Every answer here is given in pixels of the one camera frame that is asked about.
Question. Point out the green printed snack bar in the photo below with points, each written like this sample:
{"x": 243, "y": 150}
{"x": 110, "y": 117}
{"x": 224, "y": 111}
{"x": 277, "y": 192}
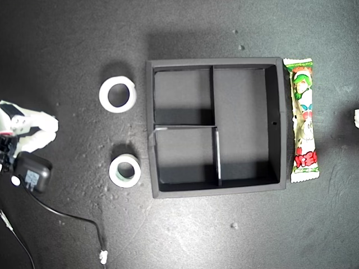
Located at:
{"x": 304, "y": 112}

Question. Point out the large white tape roll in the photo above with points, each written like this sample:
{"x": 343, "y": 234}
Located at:
{"x": 103, "y": 96}

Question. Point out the small white tape roll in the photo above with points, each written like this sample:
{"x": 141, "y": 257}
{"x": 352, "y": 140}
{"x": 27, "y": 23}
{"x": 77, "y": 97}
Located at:
{"x": 112, "y": 172}

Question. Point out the black tray with wells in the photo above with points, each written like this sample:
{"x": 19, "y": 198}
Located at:
{"x": 241, "y": 117}

